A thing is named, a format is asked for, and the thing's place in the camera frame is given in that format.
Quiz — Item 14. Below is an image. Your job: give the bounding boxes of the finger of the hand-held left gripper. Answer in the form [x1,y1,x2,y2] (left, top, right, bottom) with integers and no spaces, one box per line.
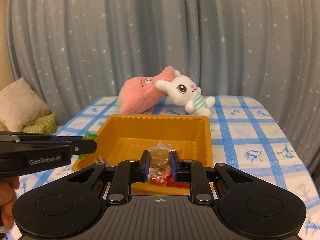
[0,131,83,142]
[15,139,97,155]

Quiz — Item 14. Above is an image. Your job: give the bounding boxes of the clear brown candy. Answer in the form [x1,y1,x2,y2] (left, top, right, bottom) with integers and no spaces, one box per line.
[147,141,175,180]

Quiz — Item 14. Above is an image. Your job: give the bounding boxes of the pink plush toy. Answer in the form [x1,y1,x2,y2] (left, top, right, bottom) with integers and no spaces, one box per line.
[117,65,175,115]

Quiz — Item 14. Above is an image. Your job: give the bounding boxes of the long green sausage packet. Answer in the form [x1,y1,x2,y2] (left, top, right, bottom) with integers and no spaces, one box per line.
[78,131,98,160]

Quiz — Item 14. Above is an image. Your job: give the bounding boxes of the beige cushion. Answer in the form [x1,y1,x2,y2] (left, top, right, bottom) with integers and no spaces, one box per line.
[0,77,50,132]

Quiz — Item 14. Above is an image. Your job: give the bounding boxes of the blue checked tablecloth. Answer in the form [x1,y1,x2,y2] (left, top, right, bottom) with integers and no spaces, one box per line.
[7,95,314,240]

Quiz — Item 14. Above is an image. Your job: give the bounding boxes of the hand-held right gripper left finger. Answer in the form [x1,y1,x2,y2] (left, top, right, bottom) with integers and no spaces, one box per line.
[60,150,150,206]

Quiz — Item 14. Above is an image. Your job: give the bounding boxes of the grey star print curtain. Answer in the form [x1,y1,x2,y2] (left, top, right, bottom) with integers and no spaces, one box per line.
[5,0,320,180]

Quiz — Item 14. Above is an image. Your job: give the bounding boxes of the green zigzag cushion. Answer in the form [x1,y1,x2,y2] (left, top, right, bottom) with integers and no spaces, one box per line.
[24,113,57,135]

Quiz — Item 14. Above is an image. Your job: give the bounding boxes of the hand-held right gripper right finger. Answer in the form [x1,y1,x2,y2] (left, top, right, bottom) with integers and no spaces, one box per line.
[170,150,260,205]

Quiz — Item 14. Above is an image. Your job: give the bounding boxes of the white rabbit plush toy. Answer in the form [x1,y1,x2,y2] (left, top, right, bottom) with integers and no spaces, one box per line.
[155,70,216,118]

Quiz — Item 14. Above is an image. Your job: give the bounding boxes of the person's left hand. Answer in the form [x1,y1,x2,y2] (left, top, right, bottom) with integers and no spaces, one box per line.
[0,176,20,232]

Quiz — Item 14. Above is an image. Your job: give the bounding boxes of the red patterned candy wrapper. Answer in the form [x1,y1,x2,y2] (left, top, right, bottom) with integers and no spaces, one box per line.
[149,176,171,187]

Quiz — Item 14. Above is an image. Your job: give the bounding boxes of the red gold label snack packet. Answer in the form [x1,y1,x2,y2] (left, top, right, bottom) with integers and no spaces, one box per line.
[170,179,191,189]

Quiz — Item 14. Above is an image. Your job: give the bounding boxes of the orange plastic tray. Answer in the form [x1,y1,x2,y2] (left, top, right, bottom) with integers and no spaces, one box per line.
[72,114,214,196]

